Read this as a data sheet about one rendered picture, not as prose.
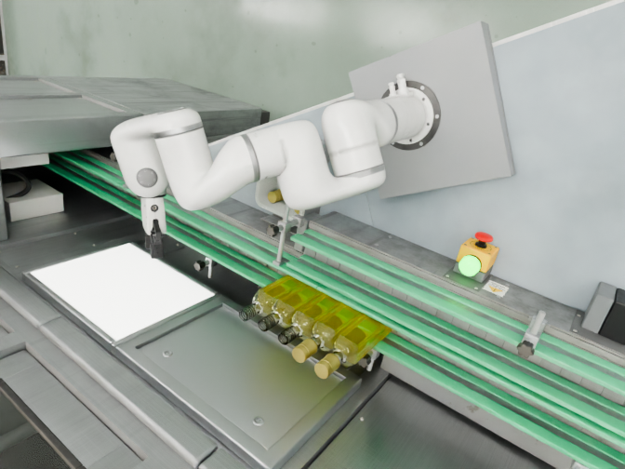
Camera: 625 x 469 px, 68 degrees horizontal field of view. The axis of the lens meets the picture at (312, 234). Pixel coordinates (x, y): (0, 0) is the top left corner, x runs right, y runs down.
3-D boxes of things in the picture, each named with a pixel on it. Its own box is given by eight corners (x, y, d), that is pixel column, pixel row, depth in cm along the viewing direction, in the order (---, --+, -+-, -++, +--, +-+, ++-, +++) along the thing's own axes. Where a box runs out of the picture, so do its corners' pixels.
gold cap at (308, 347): (320, 350, 96) (308, 359, 93) (310, 356, 98) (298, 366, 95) (311, 335, 97) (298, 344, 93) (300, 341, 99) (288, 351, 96)
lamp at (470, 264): (458, 268, 105) (454, 273, 103) (464, 251, 104) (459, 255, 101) (478, 276, 103) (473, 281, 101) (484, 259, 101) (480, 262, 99)
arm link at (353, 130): (391, 88, 91) (349, 94, 78) (406, 154, 93) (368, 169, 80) (350, 102, 97) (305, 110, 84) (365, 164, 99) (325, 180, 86)
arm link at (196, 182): (246, 119, 75) (157, 141, 71) (267, 199, 79) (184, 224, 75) (230, 117, 87) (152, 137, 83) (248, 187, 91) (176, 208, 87)
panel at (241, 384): (130, 247, 154) (21, 280, 127) (130, 239, 153) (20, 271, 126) (360, 387, 111) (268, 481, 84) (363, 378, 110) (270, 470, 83)
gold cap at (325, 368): (342, 369, 94) (330, 380, 91) (328, 368, 96) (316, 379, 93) (338, 353, 94) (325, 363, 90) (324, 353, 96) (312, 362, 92)
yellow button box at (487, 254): (462, 261, 112) (452, 271, 106) (472, 234, 109) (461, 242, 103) (490, 273, 109) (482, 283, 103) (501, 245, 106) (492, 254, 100)
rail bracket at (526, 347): (526, 323, 94) (511, 352, 84) (539, 292, 91) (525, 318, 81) (547, 331, 92) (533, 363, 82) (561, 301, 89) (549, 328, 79)
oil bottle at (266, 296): (300, 283, 127) (246, 312, 110) (303, 265, 125) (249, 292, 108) (316, 291, 124) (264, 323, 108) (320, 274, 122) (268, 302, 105)
